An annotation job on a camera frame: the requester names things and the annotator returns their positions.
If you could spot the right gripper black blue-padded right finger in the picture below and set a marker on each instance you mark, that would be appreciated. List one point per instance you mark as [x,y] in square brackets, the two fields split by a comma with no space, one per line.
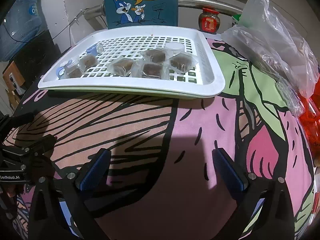
[263,206]

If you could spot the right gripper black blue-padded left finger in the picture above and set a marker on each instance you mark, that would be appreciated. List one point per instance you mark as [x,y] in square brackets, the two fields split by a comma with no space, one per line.
[46,218]

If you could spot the brown snack cube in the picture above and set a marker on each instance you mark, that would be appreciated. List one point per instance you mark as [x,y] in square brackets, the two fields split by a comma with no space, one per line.
[88,61]
[121,66]
[73,71]
[150,70]
[157,55]
[182,62]

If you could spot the small white round container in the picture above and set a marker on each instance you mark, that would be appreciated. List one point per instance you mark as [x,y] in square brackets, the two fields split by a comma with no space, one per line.
[174,48]

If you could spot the person's left hand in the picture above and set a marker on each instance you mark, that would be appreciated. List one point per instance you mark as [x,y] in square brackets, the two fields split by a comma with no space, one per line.
[11,192]

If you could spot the brown box with sockets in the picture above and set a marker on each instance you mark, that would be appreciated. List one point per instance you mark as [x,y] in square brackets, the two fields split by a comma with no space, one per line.
[14,79]

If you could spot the black water dispenser cabinet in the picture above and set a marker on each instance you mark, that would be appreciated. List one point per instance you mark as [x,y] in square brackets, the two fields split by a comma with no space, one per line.
[34,59]

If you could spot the cartoon print bedsheet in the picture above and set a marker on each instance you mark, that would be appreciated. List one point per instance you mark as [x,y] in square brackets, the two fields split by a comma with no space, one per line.
[162,169]

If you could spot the red plastic bag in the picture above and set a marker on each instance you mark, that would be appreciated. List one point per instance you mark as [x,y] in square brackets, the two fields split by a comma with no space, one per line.
[310,122]

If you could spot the blue water jug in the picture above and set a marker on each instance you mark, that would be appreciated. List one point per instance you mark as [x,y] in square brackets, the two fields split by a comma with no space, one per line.
[20,25]

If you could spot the clear plastic bag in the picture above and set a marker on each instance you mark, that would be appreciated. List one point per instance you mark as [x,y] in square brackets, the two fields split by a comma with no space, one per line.
[272,44]

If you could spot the white perforated plastic tray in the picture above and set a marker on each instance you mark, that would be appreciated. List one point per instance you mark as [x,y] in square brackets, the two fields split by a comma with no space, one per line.
[204,80]

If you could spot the teal cartoon tote bag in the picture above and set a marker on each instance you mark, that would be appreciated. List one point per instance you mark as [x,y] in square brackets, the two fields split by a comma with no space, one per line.
[125,13]

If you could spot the green white carton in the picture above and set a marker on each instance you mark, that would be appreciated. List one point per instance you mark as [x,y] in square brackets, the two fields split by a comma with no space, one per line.
[235,19]

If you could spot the red-lidded glass jar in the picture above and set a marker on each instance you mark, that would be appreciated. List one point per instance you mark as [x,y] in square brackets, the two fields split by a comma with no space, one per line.
[209,21]

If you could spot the steel bed rail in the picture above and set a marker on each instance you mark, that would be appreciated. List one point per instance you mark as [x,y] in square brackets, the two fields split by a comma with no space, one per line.
[221,7]

